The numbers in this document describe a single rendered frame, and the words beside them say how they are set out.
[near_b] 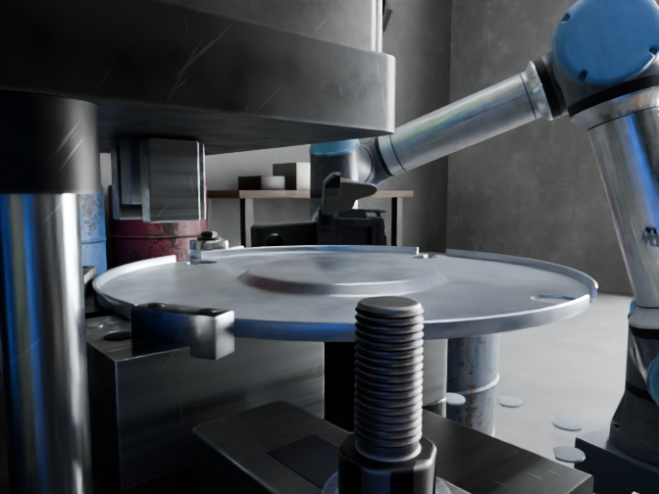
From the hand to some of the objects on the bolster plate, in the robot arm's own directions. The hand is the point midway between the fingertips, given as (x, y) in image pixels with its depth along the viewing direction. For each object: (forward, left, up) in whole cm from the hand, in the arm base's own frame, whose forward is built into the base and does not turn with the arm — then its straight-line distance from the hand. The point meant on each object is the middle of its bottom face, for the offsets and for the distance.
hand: (329, 247), depth 54 cm
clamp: (+19, +37, -8) cm, 42 cm away
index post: (+13, +1, -8) cm, 15 cm away
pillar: (+26, +30, -4) cm, 40 cm away
